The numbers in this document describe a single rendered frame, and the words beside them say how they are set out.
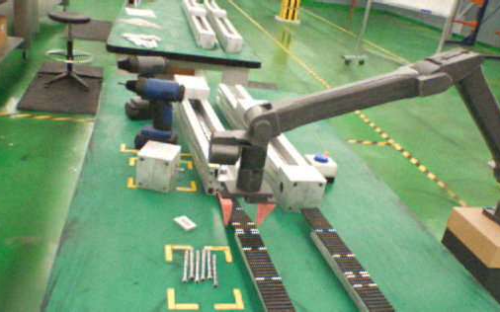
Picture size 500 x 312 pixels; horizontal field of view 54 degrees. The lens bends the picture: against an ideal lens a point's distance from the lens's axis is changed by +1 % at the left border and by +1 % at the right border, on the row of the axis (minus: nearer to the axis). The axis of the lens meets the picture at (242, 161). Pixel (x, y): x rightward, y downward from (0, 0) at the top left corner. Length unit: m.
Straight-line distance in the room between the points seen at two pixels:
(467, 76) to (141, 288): 0.80
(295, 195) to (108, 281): 0.53
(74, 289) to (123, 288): 0.09
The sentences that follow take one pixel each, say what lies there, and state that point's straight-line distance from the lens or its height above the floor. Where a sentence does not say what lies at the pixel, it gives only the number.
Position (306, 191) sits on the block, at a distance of 1.27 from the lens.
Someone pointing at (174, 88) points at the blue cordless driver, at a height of 0.99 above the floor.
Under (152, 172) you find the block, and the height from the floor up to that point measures 0.83.
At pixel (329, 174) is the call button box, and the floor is 0.81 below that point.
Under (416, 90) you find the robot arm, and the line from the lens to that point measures 1.10.
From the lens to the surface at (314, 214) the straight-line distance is 1.24.
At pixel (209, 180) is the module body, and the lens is 1.28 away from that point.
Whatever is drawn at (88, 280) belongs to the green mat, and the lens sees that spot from 0.99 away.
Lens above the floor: 1.39
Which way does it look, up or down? 23 degrees down
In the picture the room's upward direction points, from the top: 9 degrees clockwise
